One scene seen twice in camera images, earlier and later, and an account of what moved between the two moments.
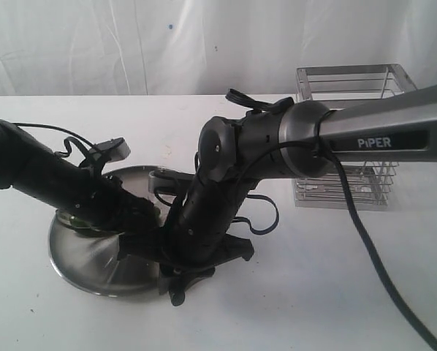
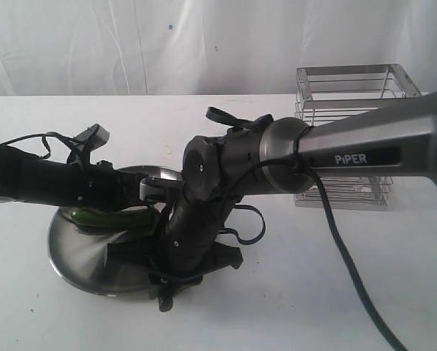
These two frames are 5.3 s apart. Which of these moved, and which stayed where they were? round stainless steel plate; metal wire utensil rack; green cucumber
Moved: green cucumber
Stayed: round stainless steel plate; metal wire utensil rack
